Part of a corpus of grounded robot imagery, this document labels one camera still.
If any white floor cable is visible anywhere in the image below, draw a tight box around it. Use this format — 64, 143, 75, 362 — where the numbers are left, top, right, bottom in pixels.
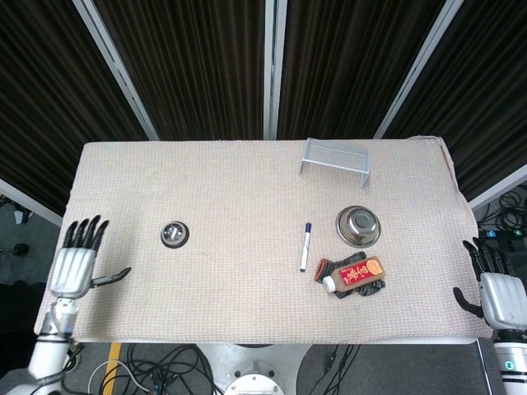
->
88, 359, 152, 393

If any silver mesh desk rack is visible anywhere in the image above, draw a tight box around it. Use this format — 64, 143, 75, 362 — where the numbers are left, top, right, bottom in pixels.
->
296, 137, 371, 189

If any black floor cable bundle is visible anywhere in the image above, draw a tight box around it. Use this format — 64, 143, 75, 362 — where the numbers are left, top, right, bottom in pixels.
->
123, 343, 217, 395
479, 184, 527, 240
319, 344, 360, 378

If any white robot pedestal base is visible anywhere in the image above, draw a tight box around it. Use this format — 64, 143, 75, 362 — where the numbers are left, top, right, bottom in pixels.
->
197, 343, 314, 395

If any beige waffle weave tablecloth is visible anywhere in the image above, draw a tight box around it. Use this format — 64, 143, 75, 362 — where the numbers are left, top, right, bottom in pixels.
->
33, 135, 495, 345

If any white low frame rail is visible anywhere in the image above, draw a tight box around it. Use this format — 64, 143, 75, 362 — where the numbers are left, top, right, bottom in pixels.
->
0, 178, 65, 227
467, 163, 527, 211

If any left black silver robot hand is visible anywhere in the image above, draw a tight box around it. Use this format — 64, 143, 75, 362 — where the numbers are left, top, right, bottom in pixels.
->
48, 214, 133, 299

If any grey knit glove orange cuff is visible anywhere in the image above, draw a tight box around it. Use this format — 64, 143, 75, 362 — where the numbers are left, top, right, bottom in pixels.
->
315, 251, 387, 300

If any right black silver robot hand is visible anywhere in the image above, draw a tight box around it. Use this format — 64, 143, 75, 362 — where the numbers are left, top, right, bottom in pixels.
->
452, 237, 527, 330

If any upturned stainless steel bowl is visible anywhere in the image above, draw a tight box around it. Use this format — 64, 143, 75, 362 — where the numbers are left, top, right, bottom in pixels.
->
334, 205, 383, 248

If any white marker blue cap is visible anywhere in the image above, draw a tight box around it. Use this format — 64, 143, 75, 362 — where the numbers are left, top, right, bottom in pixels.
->
299, 222, 313, 273

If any aluminium frame post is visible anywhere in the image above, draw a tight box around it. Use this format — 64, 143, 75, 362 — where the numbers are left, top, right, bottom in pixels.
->
263, 0, 288, 140
372, 0, 466, 139
72, 0, 161, 141

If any brown bottle red label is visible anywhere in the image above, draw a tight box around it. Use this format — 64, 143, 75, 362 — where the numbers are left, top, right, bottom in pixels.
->
322, 255, 388, 294

